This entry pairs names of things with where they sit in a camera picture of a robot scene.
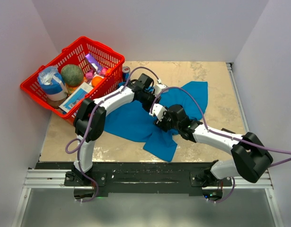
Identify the purple box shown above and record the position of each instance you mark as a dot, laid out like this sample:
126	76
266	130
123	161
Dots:
93	63

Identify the black square frame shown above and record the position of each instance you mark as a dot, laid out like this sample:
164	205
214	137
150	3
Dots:
228	131

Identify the pink packet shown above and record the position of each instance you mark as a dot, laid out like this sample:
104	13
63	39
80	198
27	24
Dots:
92	73

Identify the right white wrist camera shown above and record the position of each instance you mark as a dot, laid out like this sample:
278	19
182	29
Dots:
158	111

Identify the blue garment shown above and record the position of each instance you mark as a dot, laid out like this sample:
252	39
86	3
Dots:
132	122

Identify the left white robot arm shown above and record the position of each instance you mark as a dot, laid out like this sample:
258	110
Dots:
91	117

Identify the blue red drink can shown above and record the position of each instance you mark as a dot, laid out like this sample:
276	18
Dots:
126	72

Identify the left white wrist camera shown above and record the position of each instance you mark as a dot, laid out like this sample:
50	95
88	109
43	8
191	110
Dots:
158	87

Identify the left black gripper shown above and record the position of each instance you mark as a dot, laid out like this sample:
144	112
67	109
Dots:
148	108

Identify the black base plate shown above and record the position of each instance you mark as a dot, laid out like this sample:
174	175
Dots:
193	179

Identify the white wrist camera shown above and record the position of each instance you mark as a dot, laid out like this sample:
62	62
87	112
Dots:
158	111
158	87

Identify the green round melon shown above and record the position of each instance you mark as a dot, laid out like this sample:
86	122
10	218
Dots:
72	75

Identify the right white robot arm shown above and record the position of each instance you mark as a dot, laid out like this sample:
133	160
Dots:
249	157

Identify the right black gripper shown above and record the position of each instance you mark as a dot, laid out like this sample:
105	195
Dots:
161	124

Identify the orange fruit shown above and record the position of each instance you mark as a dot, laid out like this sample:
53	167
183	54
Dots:
96	80

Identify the blue white flat box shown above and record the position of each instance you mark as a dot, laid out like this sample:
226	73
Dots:
75	97

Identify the blue white wrapped package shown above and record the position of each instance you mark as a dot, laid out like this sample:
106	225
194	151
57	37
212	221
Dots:
51	82

